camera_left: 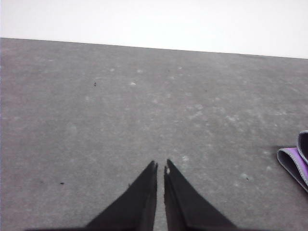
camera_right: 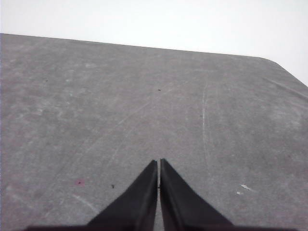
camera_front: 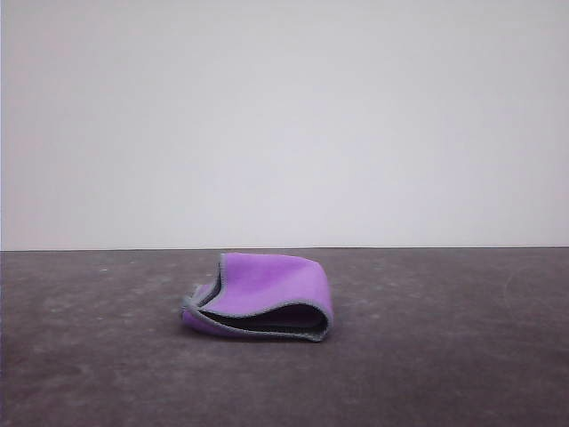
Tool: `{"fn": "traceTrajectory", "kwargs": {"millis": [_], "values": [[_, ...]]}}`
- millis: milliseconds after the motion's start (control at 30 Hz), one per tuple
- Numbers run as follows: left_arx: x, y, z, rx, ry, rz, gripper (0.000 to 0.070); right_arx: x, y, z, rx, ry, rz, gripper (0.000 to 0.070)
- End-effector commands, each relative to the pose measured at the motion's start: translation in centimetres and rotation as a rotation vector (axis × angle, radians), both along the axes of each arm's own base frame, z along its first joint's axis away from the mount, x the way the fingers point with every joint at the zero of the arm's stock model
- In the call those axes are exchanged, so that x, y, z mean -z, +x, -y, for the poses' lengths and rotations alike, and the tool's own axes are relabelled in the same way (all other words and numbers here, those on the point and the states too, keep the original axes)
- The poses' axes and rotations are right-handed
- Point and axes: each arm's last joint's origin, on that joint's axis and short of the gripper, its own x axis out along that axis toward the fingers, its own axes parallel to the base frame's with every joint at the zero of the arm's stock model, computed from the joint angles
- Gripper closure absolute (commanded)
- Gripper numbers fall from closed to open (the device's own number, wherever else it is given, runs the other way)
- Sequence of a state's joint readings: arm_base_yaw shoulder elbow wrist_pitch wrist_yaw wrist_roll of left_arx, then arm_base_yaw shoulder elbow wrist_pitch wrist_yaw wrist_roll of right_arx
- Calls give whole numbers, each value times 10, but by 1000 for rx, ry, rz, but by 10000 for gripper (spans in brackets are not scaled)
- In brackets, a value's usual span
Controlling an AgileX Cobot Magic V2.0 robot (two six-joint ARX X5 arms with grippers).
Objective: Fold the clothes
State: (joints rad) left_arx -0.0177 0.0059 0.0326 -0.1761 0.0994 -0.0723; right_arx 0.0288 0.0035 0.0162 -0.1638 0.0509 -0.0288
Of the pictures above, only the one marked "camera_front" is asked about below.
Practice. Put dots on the purple towel with grey hem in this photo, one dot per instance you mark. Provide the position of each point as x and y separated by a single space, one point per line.
275 280

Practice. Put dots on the grey table cloth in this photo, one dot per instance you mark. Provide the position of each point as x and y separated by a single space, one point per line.
111 369

